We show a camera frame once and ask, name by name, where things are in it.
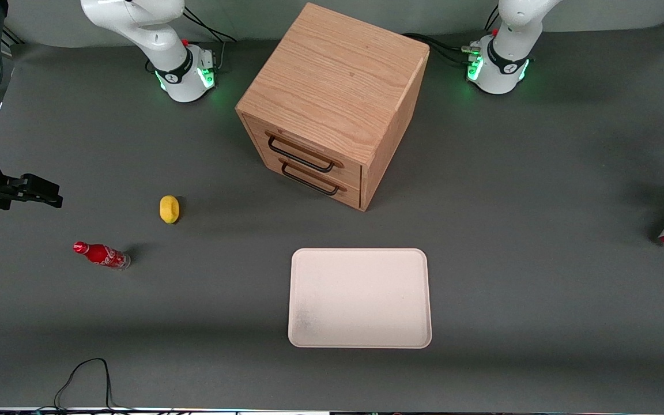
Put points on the red cola bottle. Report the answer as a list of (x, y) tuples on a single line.
[(101, 255)]

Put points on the wooden drawer front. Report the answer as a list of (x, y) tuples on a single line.
[(350, 173), (350, 197)]

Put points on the wooden drawer cabinet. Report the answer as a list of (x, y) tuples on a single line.
[(338, 80)]

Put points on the yellow lemon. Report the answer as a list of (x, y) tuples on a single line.
[(169, 209)]

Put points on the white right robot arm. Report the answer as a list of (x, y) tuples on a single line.
[(159, 40)]

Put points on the cream plastic tray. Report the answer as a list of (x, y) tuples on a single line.
[(361, 300)]

